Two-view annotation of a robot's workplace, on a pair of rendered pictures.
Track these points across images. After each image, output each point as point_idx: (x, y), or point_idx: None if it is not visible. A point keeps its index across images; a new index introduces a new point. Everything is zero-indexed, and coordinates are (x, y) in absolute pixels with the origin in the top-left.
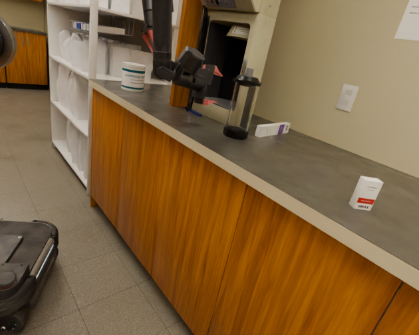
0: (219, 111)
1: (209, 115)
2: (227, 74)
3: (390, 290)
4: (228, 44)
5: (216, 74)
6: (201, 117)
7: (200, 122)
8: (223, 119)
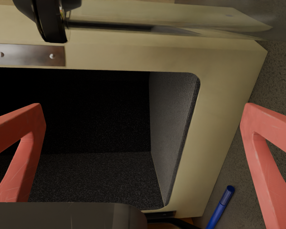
0: (207, 124)
1: (218, 158)
2: (89, 139)
3: None
4: (11, 154)
5: (22, 159)
6: (238, 186)
7: None
8: (232, 102)
